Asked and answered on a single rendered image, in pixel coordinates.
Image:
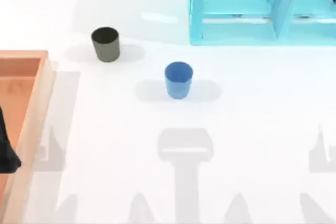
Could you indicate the blue cup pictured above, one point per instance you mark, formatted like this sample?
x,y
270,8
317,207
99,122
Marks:
x,y
178,86

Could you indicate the dark olive cup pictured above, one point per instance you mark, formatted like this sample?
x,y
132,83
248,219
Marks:
x,y
107,49

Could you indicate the light blue rack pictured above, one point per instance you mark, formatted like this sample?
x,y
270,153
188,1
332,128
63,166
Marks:
x,y
236,28

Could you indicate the shallow salmon-coloured box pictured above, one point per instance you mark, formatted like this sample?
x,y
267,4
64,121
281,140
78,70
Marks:
x,y
29,108

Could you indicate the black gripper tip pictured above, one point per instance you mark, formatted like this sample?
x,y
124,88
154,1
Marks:
x,y
6,153

